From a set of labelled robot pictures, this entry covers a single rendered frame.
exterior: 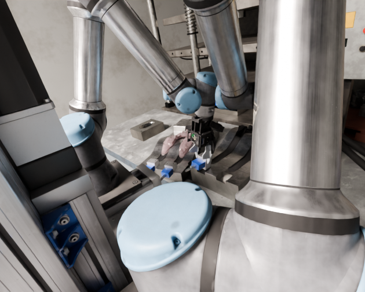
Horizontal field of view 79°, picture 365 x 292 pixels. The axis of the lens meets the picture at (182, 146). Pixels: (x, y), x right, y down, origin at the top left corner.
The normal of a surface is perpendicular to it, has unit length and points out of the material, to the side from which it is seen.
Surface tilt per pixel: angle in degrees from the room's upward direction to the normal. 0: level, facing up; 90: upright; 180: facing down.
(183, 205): 7
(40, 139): 90
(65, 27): 90
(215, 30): 128
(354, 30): 90
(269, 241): 58
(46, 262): 90
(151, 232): 7
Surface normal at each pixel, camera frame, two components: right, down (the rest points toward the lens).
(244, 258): -0.33, -0.55
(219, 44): -0.08, 0.92
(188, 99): 0.18, 0.43
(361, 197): -0.16, -0.87
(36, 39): 0.59, 0.29
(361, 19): -0.71, 0.43
